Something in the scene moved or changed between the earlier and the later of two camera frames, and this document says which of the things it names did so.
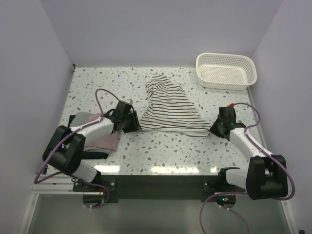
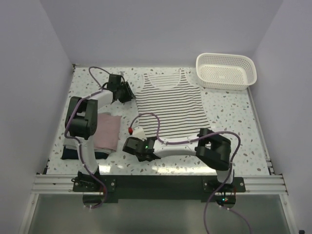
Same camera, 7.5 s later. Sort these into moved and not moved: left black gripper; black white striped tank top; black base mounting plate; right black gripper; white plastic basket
Moved: right black gripper; black white striped tank top; left black gripper
Not moved: white plastic basket; black base mounting plate
